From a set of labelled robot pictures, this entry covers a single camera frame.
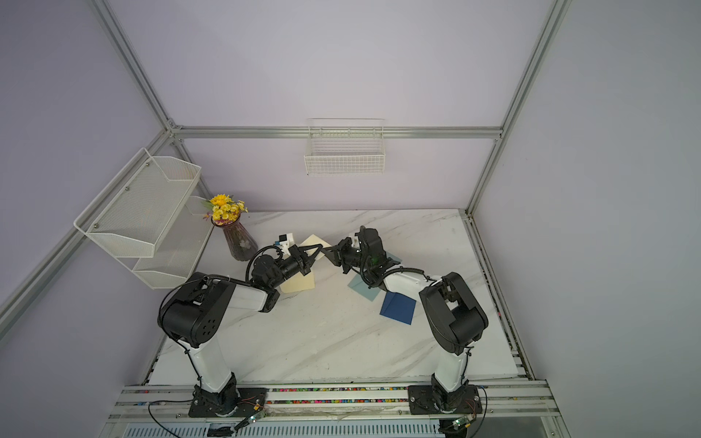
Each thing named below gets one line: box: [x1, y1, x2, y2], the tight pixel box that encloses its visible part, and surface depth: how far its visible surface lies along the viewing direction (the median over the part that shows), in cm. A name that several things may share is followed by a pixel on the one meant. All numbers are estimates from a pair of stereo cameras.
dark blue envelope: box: [379, 291, 418, 326], surface depth 92 cm
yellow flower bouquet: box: [200, 193, 250, 227], surface depth 90 cm
